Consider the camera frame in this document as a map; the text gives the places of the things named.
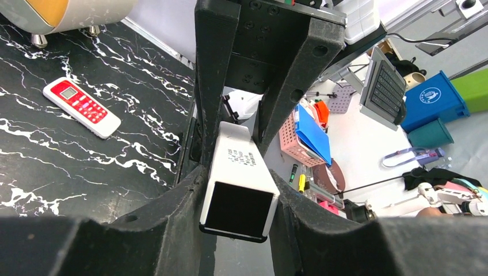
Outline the grey keyboard device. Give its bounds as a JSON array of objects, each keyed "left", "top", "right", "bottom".
[{"left": 359, "top": 47, "right": 406, "bottom": 131}]

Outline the blue recycling bin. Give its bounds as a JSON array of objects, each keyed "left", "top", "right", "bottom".
[{"left": 401, "top": 71, "right": 470, "bottom": 133}]

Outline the teal cup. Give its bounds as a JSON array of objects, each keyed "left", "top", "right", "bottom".
[{"left": 407, "top": 118, "right": 454, "bottom": 148}]

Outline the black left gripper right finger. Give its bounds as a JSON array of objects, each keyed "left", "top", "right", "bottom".
[{"left": 269, "top": 172, "right": 487, "bottom": 275}]

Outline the aluminium frame rail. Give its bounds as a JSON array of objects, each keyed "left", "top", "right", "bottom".
[{"left": 121, "top": 17, "right": 195, "bottom": 70}]

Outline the white round stool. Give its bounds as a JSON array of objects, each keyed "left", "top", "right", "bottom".
[{"left": 1, "top": 0, "right": 137, "bottom": 48}]

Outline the pink storage basket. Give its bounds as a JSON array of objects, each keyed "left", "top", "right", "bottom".
[{"left": 279, "top": 113, "right": 325, "bottom": 167}]

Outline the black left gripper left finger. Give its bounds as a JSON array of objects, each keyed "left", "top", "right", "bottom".
[{"left": 1, "top": 166, "right": 207, "bottom": 275}]

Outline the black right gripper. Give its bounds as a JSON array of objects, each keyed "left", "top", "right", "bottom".
[{"left": 195, "top": 1, "right": 347, "bottom": 167}]

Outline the red and white remote control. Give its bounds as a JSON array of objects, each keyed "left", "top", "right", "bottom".
[{"left": 42, "top": 77, "right": 121, "bottom": 139}]

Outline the long white remote control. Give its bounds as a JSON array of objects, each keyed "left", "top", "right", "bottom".
[{"left": 199, "top": 121, "right": 280, "bottom": 243}]

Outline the blue folder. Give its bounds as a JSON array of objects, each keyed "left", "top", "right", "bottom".
[{"left": 294, "top": 104, "right": 333, "bottom": 166}]

